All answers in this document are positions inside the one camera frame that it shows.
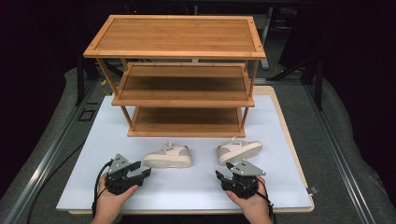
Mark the small metal clip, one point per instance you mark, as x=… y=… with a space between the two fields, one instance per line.
x=312 y=190

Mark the wooden shoe rack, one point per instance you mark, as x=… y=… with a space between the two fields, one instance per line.
x=177 y=35

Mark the beige sneaker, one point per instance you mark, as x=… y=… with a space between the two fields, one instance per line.
x=238 y=151
x=169 y=157

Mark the aluminium floor rail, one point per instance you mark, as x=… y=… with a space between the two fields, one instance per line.
x=339 y=155
x=46 y=161

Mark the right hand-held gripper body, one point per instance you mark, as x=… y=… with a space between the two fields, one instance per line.
x=243 y=185

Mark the person's left hand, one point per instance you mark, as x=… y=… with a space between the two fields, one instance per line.
x=109 y=205

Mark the person's right hand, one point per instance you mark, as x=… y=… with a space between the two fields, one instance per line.
x=255 y=207

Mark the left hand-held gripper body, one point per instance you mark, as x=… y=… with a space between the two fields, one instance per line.
x=118 y=182

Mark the white stand leg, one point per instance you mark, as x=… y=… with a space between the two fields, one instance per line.
x=265 y=40

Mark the white table mat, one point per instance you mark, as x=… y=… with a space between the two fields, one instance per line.
x=186 y=189

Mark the yellow tag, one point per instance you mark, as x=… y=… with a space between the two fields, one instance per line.
x=103 y=83

